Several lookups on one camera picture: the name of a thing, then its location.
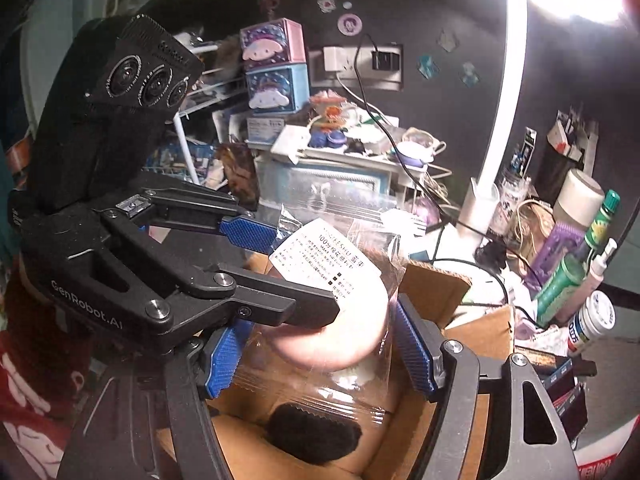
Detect pink pad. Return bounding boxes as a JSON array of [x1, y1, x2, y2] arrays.
[[231, 204, 408, 441]]

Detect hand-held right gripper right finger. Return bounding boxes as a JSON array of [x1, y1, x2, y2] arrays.
[[394, 294, 577, 480]]

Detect white wire rack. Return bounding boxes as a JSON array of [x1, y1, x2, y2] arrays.
[[170, 35, 251, 186]]

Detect white wall power outlet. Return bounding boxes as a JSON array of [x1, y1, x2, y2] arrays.
[[306, 42, 405, 92]]

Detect clear glass jar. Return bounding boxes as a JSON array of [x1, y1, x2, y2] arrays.
[[492, 165, 531, 241]]

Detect brown furry item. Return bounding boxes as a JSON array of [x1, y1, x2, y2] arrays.
[[217, 142, 261, 211]]

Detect black charger plug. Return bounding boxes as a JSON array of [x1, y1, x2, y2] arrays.
[[371, 50, 403, 75]]

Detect green capped bottle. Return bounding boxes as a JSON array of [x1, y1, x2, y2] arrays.
[[575, 190, 622, 261]]

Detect brown cardboard box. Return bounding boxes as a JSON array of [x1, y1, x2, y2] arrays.
[[155, 250, 516, 480]]

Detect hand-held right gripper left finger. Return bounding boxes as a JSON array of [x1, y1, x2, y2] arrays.
[[60, 319, 254, 480]]

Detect translucent plastic drawer unit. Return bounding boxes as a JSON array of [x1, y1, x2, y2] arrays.
[[252, 152, 401, 221]]

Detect white cylinder bottle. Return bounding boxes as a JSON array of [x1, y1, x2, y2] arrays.
[[552, 167, 606, 228]]

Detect white blue-label pill bottle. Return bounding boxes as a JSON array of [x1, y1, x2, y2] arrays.
[[567, 290, 617, 356]]

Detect blue mini drawer box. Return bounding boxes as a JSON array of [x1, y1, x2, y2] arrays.
[[245, 63, 311, 113]]

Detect teal sticker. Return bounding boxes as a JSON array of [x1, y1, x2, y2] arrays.
[[417, 54, 441, 80]]

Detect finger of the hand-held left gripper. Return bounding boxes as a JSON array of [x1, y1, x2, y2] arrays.
[[102, 209, 342, 337], [117, 172, 282, 257]]

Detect red printed cloth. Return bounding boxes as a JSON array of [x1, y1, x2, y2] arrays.
[[0, 270, 101, 461]]

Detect black cable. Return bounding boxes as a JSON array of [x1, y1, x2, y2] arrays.
[[357, 34, 516, 311]]

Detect black desk holder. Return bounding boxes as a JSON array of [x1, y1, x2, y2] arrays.
[[537, 110, 601, 201]]

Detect round purple sticker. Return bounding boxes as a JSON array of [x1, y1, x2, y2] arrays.
[[337, 12, 363, 36]]

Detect blue tissue pack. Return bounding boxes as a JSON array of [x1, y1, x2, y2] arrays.
[[246, 115, 287, 143]]

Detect black fuzzy pad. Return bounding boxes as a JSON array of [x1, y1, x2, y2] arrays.
[[267, 402, 363, 453]]

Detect pink mini drawer box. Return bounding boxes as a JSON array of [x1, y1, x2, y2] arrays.
[[239, 17, 306, 73]]

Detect green tube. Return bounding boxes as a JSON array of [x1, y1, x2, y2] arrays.
[[535, 255, 586, 326]]

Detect purple comb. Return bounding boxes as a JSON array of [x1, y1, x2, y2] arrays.
[[530, 220, 586, 286]]

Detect dark flat boxes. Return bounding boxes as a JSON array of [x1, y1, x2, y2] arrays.
[[515, 347, 598, 441]]

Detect white desk lamp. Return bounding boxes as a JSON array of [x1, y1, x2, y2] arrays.
[[430, 0, 626, 261]]

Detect white face mask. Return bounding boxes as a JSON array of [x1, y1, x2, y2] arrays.
[[400, 127, 448, 163]]

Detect white charger plug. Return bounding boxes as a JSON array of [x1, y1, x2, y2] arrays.
[[322, 46, 358, 77]]

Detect white power adapter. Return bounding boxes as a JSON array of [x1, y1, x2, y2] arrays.
[[270, 125, 313, 163]]

